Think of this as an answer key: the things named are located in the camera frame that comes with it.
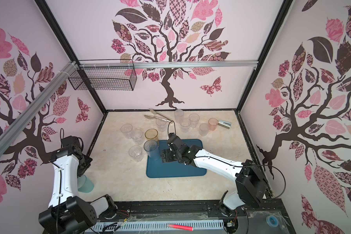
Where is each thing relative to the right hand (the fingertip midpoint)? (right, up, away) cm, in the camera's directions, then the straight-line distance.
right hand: (165, 153), depth 81 cm
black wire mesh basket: (-40, +50, +14) cm, 66 cm away
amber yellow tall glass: (-9, +10, +9) cm, 17 cm away
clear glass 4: (+26, +13, +22) cm, 36 cm away
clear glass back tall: (+8, +24, +29) cm, 38 cm away
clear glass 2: (-6, +17, +29) cm, 34 cm away
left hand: (-41, -8, -7) cm, 43 cm away
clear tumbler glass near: (-31, +13, +23) cm, 41 cm away
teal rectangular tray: (-6, -11, +7) cm, 15 cm away
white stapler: (+43, +17, +28) cm, 54 cm away
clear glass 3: (+19, +21, +30) cm, 41 cm away
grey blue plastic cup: (-10, +1, +9) cm, 13 cm away
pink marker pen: (+8, -34, -12) cm, 37 cm away
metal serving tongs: (-10, +23, +34) cm, 42 cm away
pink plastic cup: (+33, +17, +25) cm, 45 cm away
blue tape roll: (+54, -32, -10) cm, 64 cm away
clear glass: (-20, -1, +9) cm, 22 cm away
